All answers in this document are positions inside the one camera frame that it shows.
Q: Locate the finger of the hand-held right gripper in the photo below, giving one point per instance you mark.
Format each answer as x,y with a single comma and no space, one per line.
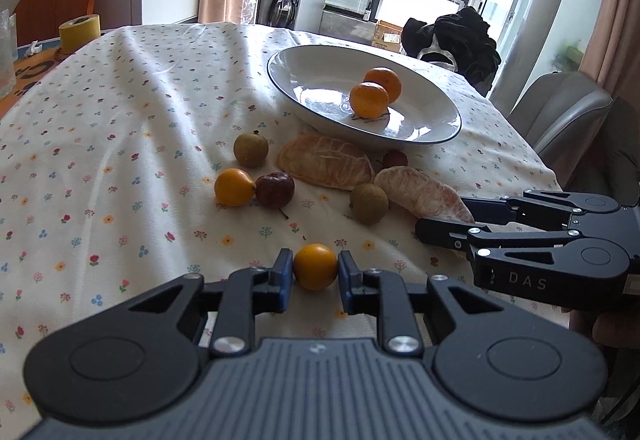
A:
490,207
442,232

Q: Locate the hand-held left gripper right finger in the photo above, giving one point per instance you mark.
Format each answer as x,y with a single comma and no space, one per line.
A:
347,281

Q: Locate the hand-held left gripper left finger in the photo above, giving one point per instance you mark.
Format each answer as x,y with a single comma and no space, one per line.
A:
285,281

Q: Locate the small yellow round fruit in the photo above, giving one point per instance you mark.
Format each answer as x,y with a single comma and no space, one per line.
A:
235,187
315,266

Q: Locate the peeled pomelo segment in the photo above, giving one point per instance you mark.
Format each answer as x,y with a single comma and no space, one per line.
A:
425,192
325,162

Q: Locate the white plate with blue rim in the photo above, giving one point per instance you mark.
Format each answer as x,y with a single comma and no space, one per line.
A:
315,80

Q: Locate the brown round fruit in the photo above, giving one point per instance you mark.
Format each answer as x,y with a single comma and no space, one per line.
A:
251,149
369,203

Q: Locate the small red fruit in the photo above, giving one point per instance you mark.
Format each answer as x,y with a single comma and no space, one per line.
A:
395,158

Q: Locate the dark red fruit with stem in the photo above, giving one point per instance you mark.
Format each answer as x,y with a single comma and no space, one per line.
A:
275,190

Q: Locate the grey padded chair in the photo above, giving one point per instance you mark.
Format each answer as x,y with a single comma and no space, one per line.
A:
555,110

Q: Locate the orange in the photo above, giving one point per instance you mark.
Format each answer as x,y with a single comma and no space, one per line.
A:
369,100
384,79

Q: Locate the black clothes pile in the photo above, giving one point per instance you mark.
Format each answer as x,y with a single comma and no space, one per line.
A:
465,37

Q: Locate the cardboard box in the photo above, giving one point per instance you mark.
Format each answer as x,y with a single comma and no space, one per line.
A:
387,37

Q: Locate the floral white tablecloth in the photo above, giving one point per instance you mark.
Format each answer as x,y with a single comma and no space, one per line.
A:
125,120

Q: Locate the clear plastic bag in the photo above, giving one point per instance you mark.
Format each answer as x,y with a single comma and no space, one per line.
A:
250,0

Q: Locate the yellow tape roll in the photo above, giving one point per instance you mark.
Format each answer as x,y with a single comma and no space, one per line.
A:
79,32

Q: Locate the orange tray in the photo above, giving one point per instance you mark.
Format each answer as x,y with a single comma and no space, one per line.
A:
30,72

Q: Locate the white crumpled wrapper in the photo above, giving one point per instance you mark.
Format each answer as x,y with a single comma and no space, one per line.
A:
33,47

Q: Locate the clear drinking glass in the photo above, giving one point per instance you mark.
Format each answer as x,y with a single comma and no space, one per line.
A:
5,55

